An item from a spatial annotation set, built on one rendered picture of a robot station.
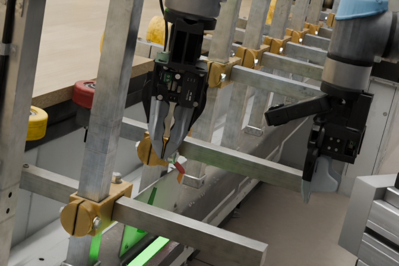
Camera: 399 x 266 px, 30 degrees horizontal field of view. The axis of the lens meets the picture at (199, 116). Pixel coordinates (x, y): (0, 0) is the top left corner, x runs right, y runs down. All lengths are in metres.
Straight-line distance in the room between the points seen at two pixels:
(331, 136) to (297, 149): 2.80
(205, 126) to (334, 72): 0.40
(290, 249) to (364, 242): 2.25
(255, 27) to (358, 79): 0.56
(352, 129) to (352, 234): 0.36
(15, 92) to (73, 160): 0.71
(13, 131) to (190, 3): 0.30
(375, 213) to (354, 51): 0.39
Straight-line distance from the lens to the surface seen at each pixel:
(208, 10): 0.98
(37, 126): 1.15
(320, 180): 1.26
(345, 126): 1.24
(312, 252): 3.17
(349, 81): 1.21
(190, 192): 1.53
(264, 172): 1.29
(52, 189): 1.16
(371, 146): 3.85
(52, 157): 1.41
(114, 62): 1.02
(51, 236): 1.44
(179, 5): 0.97
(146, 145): 1.27
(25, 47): 0.78
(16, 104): 0.79
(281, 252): 3.09
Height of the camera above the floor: 1.26
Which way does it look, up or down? 15 degrees down
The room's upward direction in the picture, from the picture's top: 12 degrees clockwise
